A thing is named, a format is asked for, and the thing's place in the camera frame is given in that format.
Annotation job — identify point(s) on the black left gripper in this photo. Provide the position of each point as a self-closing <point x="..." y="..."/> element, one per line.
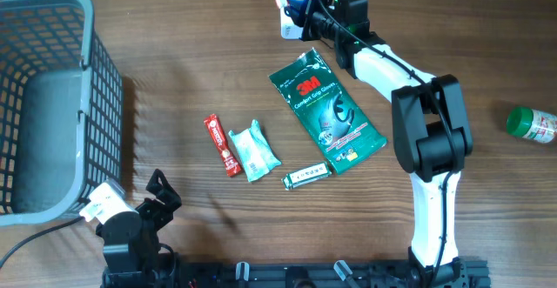
<point x="161" y="215"/>

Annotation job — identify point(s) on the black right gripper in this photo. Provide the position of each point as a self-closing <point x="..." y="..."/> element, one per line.
<point x="305" y="7"/>

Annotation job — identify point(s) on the red Nescafe sachet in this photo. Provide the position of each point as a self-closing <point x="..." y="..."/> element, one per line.
<point x="214" y="127"/>

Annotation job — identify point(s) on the mint wet wipes packet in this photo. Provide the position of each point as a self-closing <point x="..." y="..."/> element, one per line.
<point x="255" y="153"/>

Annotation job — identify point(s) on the green 3M gloves packet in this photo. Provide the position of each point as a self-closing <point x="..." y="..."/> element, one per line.
<point x="336" y="124"/>

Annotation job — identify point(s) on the dark green snack bar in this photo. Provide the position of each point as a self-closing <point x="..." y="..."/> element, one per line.
<point x="307" y="175"/>

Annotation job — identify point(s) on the green lid jar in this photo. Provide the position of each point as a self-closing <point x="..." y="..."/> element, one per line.
<point x="534" y="125"/>

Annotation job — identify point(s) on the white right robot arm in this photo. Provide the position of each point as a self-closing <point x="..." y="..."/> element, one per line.
<point x="431" y="137"/>

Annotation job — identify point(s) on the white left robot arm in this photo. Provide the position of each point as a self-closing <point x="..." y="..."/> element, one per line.
<point x="132" y="251"/>

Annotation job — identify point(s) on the white barcode scanner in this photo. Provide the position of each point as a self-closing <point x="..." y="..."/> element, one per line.
<point x="289" y="27"/>

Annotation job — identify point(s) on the grey plastic basket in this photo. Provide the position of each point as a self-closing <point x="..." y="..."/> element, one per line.
<point x="61" y="110"/>

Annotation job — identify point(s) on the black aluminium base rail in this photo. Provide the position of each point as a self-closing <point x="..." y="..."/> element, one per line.
<point x="376" y="274"/>

